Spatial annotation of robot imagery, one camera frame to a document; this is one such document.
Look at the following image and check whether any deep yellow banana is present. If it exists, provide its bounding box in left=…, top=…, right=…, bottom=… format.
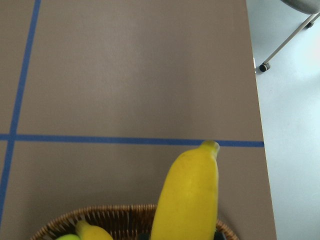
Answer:
left=150, top=140, right=220, bottom=240

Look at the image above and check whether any brown wicker basket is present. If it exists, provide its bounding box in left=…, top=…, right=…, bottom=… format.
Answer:
left=32, top=197, right=238, bottom=240

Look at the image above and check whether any small yellow banana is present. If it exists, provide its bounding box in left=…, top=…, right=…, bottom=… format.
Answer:
left=75, top=220, right=113, bottom=240

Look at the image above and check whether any green apple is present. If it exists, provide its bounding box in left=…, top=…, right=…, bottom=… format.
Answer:
left=55, top=233, right=80, bottom=240

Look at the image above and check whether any grey office chair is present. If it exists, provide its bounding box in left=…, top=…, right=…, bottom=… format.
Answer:
left=258, top=0, right=320, bottom=73

